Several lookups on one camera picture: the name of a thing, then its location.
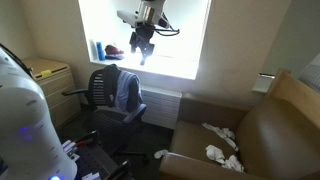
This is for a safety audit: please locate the brown leather armchair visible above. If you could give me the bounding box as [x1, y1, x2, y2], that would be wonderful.
[158, 68, 320, 180]

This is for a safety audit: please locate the long white sock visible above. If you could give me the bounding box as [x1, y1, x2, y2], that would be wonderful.
[201, 122, 240, 153]

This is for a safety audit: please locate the red shoe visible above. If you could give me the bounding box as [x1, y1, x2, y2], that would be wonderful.
[104, 43, 126, 61]

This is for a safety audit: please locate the black garment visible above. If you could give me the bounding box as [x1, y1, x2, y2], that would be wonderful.
[101, 63, 145, 113]

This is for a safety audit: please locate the white wall radiator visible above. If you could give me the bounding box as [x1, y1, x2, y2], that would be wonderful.
[139, 85, 183, 131]

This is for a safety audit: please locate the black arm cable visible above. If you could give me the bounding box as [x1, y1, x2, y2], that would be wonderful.
[153, 12, 181, 37]

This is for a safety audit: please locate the blue bottle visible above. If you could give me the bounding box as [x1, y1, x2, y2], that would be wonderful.
[95, 41, 107, 62]

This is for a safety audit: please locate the yellow sticky note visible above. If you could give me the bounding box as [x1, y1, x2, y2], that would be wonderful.
[40, 69, 53, 79]

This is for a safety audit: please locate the white crumpled sock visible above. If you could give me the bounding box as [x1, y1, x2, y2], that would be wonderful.
[205, 143, 227, 165]
[221, 154, 245, 174]

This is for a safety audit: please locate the grey bed pillow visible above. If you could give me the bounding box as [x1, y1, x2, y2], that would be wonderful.
[298, 52, 320, 93]

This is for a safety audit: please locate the black base cable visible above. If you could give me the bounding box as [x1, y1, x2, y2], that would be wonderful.
[0, 42, 35, 80]

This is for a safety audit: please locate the light blue shirt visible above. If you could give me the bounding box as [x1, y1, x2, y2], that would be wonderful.
[114, 70, 143, 113]

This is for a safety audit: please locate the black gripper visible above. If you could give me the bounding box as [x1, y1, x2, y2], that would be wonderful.
[129, 23, 156, 66]

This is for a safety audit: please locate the small white sock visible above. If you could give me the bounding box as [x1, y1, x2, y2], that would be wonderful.
[153, 148, 170, 160]

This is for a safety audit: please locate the wooden drawer dresser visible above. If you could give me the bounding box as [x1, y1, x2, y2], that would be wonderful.
[22, 57, 83, 130]

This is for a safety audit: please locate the white bottle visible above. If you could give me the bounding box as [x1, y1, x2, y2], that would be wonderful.
[88, 38, 98, 62]

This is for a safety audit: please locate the black office chair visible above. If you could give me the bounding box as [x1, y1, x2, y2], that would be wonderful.
[61, 64, 151, 165]

